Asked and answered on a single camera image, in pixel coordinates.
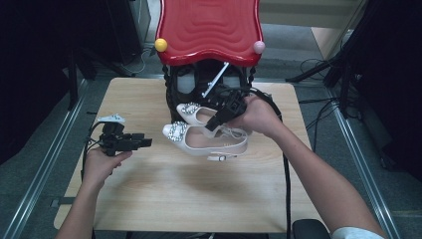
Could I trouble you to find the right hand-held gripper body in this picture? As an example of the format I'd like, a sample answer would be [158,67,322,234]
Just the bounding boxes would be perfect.
[201,62,249,122]

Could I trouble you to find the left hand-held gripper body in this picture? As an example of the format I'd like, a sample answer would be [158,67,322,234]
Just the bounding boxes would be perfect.
[98,114,133,157]

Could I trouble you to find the white jewelled slingback shoe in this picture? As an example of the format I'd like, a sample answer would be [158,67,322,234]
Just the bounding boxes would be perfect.
[161,120,249,162]
[175,103,221,128]

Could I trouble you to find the red and black shoe rack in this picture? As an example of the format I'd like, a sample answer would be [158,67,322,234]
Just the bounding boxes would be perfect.
[154,0,267,127]

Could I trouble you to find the person's left hand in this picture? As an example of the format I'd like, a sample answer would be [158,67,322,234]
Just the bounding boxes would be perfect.
[81,147,133,191]

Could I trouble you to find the person's right hand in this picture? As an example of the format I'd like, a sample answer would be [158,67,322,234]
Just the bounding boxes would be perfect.
[227,94,284,138]

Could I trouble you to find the pink ball knob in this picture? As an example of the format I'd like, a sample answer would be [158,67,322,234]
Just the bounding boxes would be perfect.
[253,40,267,55]

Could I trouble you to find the black metal stand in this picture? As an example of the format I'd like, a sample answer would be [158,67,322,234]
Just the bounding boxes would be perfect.
[64,46,133,113]

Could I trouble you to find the yellow ball knob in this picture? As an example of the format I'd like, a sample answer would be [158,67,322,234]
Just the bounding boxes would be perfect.
[154,38,168,53]

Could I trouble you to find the black tripod stand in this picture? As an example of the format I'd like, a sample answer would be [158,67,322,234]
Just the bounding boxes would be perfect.
[285,0,361,118]

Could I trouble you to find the dark cabinet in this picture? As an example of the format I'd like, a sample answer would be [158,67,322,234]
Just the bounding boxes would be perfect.
[105,0,152,66]

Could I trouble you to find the black curtain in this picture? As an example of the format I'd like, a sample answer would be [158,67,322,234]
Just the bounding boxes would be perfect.
[344,0,422,183]
[0,0,112,165]

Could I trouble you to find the beige board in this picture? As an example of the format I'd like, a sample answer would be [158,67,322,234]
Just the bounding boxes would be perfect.
[311,0,366,61]

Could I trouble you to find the person's right leg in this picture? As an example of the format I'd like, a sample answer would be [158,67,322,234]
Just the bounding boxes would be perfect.
[292,218,332,239]

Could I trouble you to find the person's white sleeve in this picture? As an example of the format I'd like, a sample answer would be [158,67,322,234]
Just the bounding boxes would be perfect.
[331,226,387,239]

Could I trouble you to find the left hand-held gripper cable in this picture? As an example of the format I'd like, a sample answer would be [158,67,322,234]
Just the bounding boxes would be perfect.
[81,120,106,182]

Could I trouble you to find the hand-held gripper cable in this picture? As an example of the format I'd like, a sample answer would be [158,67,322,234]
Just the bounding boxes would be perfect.
[212,85,293,239]
[81,120,106,182]

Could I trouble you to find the white floor cable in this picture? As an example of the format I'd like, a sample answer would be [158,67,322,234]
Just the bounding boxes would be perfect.
[120,48,151,75]

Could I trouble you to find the metal floor rail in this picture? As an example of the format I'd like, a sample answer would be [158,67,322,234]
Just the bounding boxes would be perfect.
[331,99,403,239]
[0,79,89,239]

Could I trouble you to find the grey table edge bracket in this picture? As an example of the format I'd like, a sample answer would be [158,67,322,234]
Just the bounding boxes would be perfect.
[49,196,77,209]

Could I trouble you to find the black floor cables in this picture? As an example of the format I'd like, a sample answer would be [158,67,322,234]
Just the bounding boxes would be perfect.
[298,58,342,147]

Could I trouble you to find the right hand-held gripper cable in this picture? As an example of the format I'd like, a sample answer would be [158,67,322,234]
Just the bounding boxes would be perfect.
[212,85,293,239]

